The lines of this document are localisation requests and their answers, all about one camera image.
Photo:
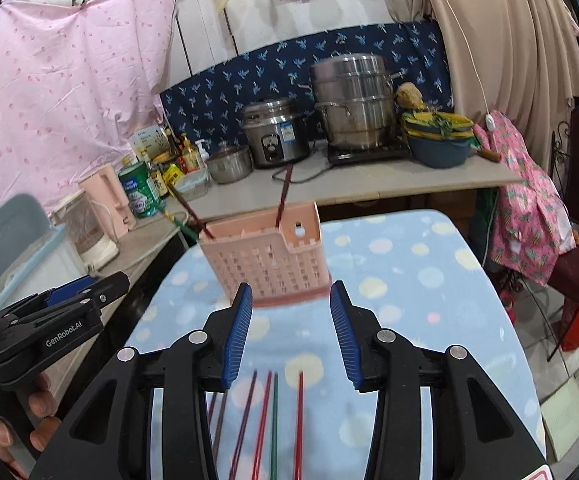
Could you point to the blue bowl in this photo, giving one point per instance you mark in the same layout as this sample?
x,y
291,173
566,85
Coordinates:
x,y
440,153

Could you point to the grey kitchen countertop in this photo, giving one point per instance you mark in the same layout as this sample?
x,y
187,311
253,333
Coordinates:
x,y
314,182

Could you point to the person's left hand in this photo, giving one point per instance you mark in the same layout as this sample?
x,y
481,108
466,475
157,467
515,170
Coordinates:
x,y
37,424

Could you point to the large steel steamer pot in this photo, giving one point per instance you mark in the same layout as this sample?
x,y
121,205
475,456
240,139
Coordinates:
x,y
354,95

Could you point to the pink perforated utensil basket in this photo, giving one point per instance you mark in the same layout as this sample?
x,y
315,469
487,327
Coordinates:
x,y
282,259

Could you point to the blue lid plastic bin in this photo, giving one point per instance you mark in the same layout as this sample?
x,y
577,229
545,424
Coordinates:
x,y
35,255

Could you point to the green chopstick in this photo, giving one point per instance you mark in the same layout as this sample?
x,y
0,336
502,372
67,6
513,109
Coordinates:
x,y
273,467

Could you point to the green cylindrical canister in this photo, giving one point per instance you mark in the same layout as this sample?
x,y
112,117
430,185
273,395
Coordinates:
x,y
142,194

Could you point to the white pump bottle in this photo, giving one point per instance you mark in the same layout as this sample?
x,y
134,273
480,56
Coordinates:
x,y
203,155

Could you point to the pink patterned curtain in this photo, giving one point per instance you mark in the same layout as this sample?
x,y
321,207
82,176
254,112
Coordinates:
x,y
75,83

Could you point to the crimson chopstick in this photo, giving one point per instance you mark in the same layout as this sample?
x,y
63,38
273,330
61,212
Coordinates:
x,y
257,462

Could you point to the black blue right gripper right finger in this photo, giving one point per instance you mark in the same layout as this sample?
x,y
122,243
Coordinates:
x,y
476,433

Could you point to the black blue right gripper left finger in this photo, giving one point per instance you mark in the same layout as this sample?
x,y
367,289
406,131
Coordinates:
x,y
107,433

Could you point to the yellow bowl with greens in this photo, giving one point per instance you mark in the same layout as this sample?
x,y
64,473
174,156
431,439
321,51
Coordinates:
x,y
438,126

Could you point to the yellow oil bottle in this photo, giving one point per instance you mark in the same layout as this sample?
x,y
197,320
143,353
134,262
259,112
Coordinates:
x,y
190,156

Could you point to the dark red chopstick in basket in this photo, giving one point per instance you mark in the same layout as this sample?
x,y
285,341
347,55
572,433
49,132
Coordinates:
x,y
284,195

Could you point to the dark purple chopstick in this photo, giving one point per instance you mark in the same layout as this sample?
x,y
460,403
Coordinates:
x,y
216,412

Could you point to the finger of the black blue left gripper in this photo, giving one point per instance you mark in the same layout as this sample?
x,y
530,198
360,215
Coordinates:
x,y
30,345
85,292

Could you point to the beige hanging curtain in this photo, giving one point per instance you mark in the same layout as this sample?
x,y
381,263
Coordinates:
x,y
516,57

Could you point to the pink floral cloth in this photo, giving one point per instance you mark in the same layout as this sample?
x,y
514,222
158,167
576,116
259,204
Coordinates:
x,y
530,225

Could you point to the black induction cooktop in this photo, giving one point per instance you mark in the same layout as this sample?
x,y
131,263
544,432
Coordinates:
x,y
337,156

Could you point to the steel rice cooker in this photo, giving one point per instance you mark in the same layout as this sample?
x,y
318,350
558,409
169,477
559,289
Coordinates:
x,y
276,132

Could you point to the maroon chopstick in basket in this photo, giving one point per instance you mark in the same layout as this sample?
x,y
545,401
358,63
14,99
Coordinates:
x,y
201,224

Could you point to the pink electric kettle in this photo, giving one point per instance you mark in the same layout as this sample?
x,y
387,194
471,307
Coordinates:
x,y
109,201

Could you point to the yellow seasoning packet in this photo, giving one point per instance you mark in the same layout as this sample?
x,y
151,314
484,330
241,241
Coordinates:
x,y
172,174

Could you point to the small steel pot glass lid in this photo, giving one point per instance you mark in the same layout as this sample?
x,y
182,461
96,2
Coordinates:
x,y
231,163

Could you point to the clear food storage container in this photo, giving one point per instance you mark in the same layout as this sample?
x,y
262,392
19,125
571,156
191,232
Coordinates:
x,y
194,185

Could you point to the navy floral backsplash cloth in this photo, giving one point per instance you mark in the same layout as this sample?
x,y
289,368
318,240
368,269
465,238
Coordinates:
x,y
208,106

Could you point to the white carton box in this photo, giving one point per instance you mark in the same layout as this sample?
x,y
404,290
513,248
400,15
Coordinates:
x,y
151,139

